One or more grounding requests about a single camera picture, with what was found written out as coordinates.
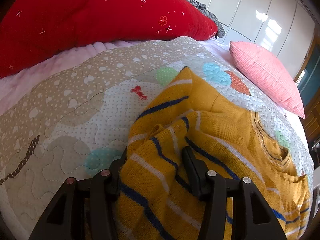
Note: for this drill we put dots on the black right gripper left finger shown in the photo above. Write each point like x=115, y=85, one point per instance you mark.
x=83, y=209

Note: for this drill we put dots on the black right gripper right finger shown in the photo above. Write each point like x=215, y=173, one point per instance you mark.
x=252, y=217

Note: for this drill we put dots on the yellow striped knit sweater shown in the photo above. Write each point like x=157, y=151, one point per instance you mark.
x=155, y=199

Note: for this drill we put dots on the heart patterned quilted bedspread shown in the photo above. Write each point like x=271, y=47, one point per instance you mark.
x=75, y=122

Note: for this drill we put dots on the brown wooden door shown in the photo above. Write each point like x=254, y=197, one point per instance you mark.
x=311, y=121

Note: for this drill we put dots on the teal door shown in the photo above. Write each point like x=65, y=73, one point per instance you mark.
x=309, y=83

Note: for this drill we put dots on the pink pillow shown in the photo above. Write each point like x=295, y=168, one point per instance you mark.
x=268, y=73

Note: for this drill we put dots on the grey checkered garment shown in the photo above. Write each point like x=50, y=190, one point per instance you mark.
x=202, y=8

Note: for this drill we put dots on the red floral quilt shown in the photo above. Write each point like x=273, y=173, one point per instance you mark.
x=33, y=31

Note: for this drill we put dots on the white glossy wardrobe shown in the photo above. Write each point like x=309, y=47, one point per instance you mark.
x=283, y=27

